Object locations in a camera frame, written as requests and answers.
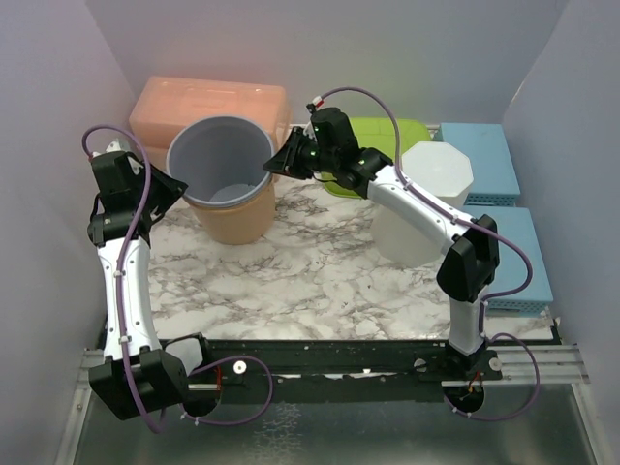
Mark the blue-grey round bin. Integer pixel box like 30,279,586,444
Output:
166,115,274,208

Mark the orange round bin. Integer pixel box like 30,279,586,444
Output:
189,180,276,245

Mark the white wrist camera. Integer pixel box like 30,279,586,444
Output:
90,139,132,158
303,96,325,140

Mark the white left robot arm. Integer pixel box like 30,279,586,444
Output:
87,148,214,420

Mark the green plastic tray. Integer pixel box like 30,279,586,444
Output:
321,117,431,199

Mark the large blue perforated basket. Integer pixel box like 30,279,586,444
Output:
433,123,520,206

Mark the small blue perforated basket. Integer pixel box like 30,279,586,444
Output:
463,205,553,317

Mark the orange plastic toolbox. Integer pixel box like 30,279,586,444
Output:
129,77,292,171

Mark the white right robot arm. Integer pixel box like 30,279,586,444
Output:
263,108,500,379

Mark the white faceted bin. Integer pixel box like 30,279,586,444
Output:
370,141,474,268

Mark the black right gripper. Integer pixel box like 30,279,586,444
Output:
263,128,336,182

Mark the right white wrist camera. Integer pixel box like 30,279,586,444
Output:
303,96,325,140

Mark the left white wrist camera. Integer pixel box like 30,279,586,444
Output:
90,139,132,158

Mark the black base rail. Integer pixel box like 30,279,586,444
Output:
189,333,502,404

